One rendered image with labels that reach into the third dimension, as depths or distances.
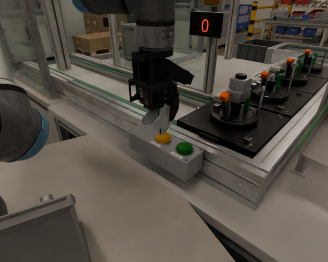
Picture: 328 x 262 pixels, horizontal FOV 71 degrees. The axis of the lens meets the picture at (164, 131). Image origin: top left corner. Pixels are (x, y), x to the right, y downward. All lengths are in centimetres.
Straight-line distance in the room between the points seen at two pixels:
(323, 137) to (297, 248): 23
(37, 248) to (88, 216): 29
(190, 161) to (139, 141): 16
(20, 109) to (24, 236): 29
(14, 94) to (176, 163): 36
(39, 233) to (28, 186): 43
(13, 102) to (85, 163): 29
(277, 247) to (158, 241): 23
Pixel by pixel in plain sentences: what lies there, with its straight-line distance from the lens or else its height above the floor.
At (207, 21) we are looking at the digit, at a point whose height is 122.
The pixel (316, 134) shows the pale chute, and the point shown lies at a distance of 59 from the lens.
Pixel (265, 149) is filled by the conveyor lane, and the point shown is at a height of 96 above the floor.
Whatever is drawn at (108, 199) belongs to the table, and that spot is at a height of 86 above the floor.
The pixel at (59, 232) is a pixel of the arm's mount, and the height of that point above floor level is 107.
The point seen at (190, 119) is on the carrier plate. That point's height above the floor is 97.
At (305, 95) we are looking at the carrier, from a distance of 99.
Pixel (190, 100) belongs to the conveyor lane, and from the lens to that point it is 90.
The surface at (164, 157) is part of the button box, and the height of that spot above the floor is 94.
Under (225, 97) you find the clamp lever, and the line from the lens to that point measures 60.
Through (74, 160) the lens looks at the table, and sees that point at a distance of 74.
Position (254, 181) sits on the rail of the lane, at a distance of 54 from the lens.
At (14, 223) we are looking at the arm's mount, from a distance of 26.
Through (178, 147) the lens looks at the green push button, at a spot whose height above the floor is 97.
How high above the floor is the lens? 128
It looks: 31 degrees down
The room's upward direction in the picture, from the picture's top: straight up
